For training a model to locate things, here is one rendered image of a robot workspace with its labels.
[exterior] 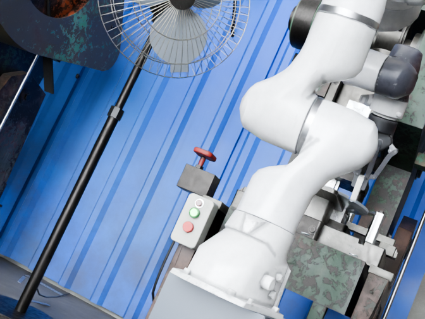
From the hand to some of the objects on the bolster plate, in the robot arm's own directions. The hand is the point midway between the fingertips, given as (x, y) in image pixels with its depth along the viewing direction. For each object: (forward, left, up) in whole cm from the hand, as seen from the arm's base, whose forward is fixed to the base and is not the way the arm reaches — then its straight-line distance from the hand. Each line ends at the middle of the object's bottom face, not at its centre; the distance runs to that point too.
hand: (357, 188), depth 162 cm
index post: (+10, -6, -12) cm, 16 cm away
